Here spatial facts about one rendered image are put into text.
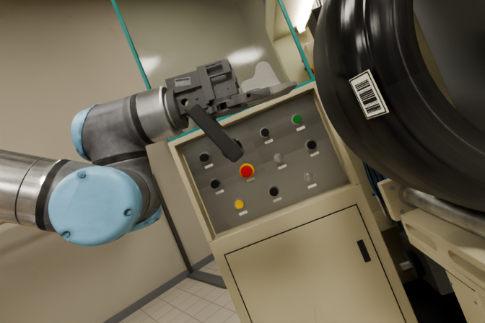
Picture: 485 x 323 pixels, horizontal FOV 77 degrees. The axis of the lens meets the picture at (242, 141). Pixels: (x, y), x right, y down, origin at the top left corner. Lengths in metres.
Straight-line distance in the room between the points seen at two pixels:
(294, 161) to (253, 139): 0.16
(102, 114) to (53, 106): 3.27
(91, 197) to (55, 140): 3.32
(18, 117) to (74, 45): 1.02
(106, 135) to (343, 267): 0.87
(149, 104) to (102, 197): 0.18
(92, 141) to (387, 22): 0.46
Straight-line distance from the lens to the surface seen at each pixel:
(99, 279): 3.67
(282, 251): 1.09
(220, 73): 0.49
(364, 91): 0.44
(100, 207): 0.38
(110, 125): 0.53
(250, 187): 1.08
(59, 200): 0.39
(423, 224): 0.76
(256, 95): 0.48
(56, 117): 3.77
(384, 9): 0.45
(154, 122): 0.50
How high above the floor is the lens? 1.16
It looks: 1 degrees up
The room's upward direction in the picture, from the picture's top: 22 degrees counter-clockwise
